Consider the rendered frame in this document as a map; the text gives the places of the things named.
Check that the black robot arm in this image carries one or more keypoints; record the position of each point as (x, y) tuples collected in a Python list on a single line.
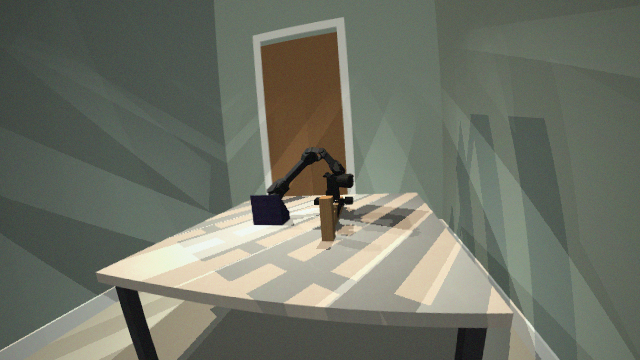
[(309, 156)]

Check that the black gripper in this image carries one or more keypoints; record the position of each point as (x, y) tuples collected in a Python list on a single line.
[(336, 199)]

